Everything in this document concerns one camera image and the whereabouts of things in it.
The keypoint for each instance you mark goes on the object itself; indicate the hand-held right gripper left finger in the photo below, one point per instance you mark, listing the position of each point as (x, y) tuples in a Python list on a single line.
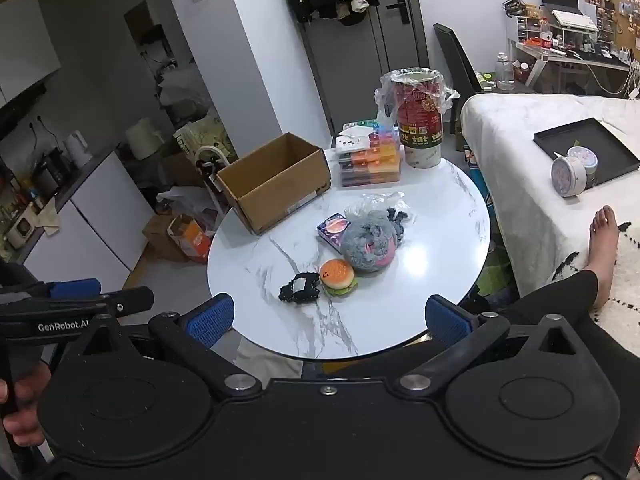
[(212, 317)]

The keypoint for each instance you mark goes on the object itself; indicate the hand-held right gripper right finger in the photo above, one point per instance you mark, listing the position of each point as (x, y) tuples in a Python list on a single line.
[(447, 317)]

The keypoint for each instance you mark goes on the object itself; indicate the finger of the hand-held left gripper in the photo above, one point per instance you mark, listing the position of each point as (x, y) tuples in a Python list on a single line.
[(75, 288), (131, 301)]

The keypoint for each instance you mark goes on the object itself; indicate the black toy car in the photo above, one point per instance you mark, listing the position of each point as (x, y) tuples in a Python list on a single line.
[(300, 289)]

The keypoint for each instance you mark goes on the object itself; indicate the grey fluffy plush toy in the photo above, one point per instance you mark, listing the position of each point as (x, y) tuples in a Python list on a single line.
[(367, 242)]

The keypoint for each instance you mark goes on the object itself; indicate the burger squishy toy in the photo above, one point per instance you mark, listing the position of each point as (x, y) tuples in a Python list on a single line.
[(337, 275)]

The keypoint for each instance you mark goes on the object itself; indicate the blue planet-print tissue pack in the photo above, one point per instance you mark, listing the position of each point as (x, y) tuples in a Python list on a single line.
[(330, 227)]

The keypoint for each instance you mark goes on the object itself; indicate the person's left hand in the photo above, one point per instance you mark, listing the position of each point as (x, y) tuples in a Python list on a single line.
[(30, 385)]

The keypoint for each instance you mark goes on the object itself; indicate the small brown cardboard box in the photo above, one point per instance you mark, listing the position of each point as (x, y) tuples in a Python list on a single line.
[(157, 237)]

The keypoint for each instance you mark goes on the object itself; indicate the white counter cabinet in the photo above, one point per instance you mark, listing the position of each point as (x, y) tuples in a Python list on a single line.
[(100, 220)]

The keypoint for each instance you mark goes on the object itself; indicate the orange carton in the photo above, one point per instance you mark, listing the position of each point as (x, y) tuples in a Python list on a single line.
[(192, 240)]

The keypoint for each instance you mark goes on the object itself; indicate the dark grey fuzzy cloth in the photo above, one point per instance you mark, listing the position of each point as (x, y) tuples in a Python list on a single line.
[(402, 220)]

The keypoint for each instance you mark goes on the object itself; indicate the bare human foot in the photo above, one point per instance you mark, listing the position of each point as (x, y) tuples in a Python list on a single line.
[(560, 295)]

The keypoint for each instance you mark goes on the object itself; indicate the crumpled clear plastic bag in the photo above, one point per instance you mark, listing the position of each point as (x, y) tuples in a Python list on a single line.
[(370, 205)]

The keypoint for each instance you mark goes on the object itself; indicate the white kettle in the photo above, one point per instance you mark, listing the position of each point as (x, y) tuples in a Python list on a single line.
[(77, 150)]

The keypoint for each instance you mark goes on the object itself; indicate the clear plastic bead box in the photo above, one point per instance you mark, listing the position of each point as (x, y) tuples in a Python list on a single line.
[(372, 155), (382, 132), (372, 180), (372, 167)]

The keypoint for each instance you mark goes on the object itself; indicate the white round appliance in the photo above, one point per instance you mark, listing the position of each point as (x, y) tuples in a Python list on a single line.
[(142, 137)]

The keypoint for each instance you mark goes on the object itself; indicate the white bed blanket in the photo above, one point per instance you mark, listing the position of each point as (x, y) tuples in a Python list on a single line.
[(520, 170)]

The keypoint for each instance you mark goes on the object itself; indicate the leaf-patterned bag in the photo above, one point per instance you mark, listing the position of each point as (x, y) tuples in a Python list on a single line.
[(202, 137)]

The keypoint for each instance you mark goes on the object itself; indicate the white black-patterned rug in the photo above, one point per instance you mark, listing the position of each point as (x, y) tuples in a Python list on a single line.
[(627, 270)]

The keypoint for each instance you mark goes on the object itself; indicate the large tin in plastic bag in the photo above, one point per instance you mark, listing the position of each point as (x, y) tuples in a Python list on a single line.
[(420, 130)]

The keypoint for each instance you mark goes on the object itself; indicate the white spotted packet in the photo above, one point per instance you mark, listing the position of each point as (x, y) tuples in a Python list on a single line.
[(352, 139)]

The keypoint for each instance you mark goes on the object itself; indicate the white patterned round jar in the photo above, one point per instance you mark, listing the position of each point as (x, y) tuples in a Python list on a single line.
[(585, 155)]

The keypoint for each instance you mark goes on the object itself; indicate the clear plastic bin liner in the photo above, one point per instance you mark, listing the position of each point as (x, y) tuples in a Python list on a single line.
[(385, 102)]

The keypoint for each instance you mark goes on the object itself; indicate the black tray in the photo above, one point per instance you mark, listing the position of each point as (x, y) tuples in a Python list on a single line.
[(612, 147)]

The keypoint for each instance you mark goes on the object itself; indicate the clear plastic bottle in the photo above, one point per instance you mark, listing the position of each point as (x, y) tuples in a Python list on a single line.
[(504, 72)]

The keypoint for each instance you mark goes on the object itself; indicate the dark chair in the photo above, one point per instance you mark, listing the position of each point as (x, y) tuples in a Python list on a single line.
[(455, 65)]

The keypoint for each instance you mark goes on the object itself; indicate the grey door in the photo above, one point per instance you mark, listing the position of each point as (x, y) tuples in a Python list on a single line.
[(350, 70)]

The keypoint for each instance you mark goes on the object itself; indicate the white desk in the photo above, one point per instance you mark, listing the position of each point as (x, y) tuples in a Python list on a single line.
[(565, 57)]

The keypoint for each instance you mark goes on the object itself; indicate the red-label plastic bottle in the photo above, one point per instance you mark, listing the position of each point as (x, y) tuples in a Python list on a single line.
[(545, 35)]

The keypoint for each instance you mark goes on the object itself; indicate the white keyboard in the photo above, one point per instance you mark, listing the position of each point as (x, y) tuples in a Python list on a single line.
[(575, 19)]

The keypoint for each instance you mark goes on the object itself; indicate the cork pinboard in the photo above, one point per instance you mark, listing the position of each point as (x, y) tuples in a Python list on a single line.
[(612, 5)]

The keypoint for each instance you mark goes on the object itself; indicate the white wall cabinet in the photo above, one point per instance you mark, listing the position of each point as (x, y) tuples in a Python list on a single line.
[(25, 50)]

